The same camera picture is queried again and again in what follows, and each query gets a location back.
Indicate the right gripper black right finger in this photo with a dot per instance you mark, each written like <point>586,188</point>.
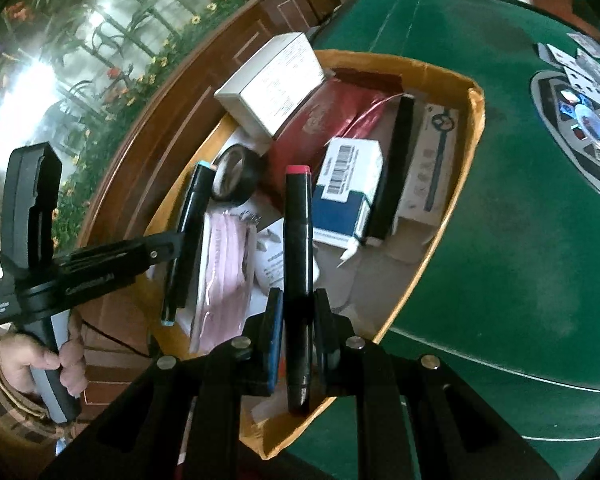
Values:
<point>326,341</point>

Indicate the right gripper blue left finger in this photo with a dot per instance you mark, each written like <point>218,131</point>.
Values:
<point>271,337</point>

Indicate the pink zipper pouch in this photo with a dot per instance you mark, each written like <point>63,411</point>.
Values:
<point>225,280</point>

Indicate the white power adapter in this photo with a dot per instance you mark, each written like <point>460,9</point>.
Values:
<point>269,261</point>

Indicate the black marker red cap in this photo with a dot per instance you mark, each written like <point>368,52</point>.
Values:
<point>298,286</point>

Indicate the black marker teal cap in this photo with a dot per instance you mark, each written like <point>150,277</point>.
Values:
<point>190,225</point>

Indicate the blue white medicine box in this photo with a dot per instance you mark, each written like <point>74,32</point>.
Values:
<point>344,192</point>

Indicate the black tape roll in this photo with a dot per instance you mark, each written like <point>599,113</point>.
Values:
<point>238,173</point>

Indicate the black marker white cap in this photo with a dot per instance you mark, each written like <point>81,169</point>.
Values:
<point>393,174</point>

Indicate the white blue toothpaste box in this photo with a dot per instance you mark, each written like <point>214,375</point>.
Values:
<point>426,186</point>

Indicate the dark red foil packet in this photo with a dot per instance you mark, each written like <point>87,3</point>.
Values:
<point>336,109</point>

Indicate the person left hand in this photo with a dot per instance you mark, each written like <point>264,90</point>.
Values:
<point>19,353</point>

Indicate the yellow cardboard box tray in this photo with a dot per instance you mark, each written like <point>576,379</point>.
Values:
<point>372,285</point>

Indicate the round mahjong control panel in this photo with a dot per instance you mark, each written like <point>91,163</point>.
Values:
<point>569,107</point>

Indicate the pile of playing cards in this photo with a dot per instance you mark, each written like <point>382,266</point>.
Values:
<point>585,62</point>

